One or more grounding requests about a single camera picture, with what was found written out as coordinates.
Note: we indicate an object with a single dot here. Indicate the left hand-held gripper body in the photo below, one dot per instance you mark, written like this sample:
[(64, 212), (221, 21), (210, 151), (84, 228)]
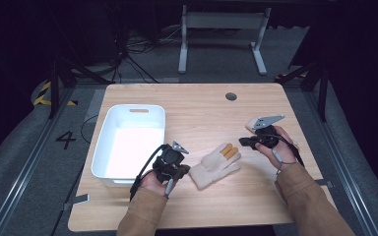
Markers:
[(170, 160)]

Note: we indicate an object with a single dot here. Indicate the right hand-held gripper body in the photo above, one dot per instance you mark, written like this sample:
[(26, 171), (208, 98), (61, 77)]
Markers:
[(266, 131)]

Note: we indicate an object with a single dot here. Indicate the cream knit glove orange fingers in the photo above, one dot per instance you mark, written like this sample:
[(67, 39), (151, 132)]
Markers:
[(211, 170)]

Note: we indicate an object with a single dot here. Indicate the white plastic bin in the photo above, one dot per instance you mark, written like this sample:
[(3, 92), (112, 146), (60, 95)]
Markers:
[(129, 144)]

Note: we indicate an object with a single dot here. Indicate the person's right hand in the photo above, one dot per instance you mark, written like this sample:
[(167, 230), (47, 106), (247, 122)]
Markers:
[(283, 150)]

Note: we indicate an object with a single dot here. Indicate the person's left hand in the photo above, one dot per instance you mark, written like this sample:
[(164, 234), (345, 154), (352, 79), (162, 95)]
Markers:
[(154, 185)]

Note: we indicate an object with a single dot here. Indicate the grey left gripper plug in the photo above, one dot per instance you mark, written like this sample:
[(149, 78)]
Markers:
[(169, 187)]

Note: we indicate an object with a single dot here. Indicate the black metal stand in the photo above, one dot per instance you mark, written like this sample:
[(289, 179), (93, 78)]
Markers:
[(55, 85), (321, 88)]

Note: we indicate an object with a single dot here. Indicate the grey metal table bracket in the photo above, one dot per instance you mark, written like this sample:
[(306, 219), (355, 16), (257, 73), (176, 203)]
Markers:
[(77, 199), (325, 183)]

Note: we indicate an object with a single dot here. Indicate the aluminium floor rail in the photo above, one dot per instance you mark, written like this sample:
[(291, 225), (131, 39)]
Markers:
[(29, 164), (341, 164)]

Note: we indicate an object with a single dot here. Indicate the grey metal table frame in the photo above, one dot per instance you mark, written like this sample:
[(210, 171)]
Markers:
[(223, 20)]

